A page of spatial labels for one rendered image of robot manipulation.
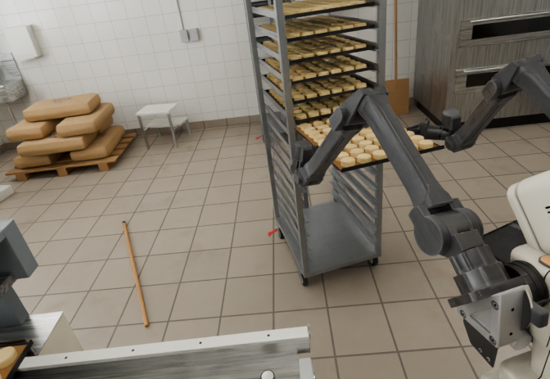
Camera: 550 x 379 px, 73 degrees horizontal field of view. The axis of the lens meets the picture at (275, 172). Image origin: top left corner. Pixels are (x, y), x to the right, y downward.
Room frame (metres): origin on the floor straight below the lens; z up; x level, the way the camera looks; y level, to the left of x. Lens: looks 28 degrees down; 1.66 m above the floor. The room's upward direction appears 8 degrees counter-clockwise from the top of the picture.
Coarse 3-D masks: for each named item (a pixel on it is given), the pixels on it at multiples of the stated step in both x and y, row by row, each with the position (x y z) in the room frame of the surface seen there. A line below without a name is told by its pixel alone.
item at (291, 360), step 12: (240, 360) 0.60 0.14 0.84; (252, 360) 0.59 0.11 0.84; (264, 360) 0.59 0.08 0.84; (276, 360) 0.59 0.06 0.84; (288, 360) 0.58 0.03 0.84; (132, 372) 0.60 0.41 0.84; (144, 372) 0.60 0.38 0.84; (156, 372) 0.60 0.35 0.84; (168, 372) 0.59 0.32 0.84; (180, 372) 0.59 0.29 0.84; (192, 372) 0.58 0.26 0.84; (204, 372) 0.58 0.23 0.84; (216, 372) 0.57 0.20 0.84; (228, 372) 0.57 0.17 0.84; (240, 372) 0.57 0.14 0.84; (252, 372) 0.56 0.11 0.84; (276, 372) 0.56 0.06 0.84; (288, 372) 0.55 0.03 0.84
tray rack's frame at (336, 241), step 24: (288, 0) 2.25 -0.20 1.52; (264, 120) 2.19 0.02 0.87; (264, 144) 2.21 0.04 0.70; (312, 216) 2.14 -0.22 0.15; (336, 216) 2.10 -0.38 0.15; (288, 240) 1.91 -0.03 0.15; (312, 240) 1.88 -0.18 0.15; (336, 240) 1.85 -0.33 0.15; (360, 240) 1.82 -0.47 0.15; (312, 264) 1.66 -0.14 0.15; (336, 264) 1.63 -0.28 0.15
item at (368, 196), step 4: (340, 172) 2.08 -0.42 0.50; (344, 172) 2.07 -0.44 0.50; (348, 172) 2.03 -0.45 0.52; (348, 176) 2.02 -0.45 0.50; (352, 176) 1.98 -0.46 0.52; (352, 180) 1.96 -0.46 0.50; (356, 180) 1.92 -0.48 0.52; (356, 184) 1.91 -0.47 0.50; (360, 184) 1.87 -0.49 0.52; (360, 188) 1.85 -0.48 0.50; (364, 188) 1.82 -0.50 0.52; (364, 192) 1.80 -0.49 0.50; (368, 192) 1.77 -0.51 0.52; (368, 196) 1.76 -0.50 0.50; (372, 196) 1.73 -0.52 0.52; (368, 200) 1.72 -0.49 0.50; (372, 200) 1.72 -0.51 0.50; (376, 200) 1.68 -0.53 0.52; (372, 204) 1.68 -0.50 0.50; (376, 204) 1.68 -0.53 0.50
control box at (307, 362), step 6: (300, 360) 0.58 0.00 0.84; (306, 360) 0.58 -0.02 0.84; (300, 366) 0.56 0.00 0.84; (306, 366) 0.56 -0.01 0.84; (312, 366) 0.56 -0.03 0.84; (300, 372) 0.55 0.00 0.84; (306, 372) 0.55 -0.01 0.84; (312, 372) 0.54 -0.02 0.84; (300, 378) 0.53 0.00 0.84; (306, 378) 0.53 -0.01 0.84; (312, 378) 0.53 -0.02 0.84
